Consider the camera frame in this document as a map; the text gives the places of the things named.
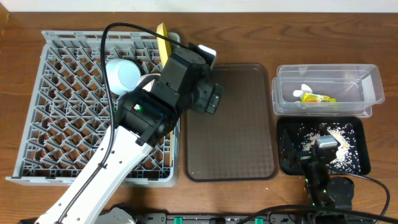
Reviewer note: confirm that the light blue bowl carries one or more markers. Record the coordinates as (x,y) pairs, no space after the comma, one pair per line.
(123,75)

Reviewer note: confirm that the white bowl with food residue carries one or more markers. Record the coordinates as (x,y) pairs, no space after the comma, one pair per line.
(147,81)

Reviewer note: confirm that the wooden chopstick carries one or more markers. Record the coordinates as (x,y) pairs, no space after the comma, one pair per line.
(171,143)

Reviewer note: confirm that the brown serving tray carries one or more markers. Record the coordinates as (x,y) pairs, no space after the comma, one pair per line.
(238,142)

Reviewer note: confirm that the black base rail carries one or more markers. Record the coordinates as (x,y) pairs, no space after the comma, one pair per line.
(217,218)

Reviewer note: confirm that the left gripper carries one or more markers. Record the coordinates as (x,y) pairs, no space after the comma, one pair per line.
(193,51)

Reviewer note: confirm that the green yellow snack wrapper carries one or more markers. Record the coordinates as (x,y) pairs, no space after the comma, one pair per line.
(314,98)

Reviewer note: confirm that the yellow plate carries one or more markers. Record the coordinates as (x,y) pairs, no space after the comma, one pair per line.
(163,45)

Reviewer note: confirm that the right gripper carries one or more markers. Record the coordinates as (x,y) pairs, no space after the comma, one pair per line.
(308,157)

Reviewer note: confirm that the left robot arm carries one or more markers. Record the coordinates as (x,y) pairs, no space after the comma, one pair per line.
(144,115)

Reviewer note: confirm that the spilled rice food pile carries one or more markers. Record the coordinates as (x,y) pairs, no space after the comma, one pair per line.
(340,145)

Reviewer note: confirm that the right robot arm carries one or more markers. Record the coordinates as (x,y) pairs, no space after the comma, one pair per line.
(323,190)

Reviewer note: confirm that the grey plastic dish rack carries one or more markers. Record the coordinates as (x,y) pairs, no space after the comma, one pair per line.
(69,113)

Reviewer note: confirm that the black tray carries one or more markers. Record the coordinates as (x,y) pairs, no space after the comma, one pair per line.
(352,154)

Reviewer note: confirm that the clear plastic bin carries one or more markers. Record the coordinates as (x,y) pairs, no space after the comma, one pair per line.
(356,88)

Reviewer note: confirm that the white tissue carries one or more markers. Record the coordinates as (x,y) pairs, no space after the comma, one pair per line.
(304,89)

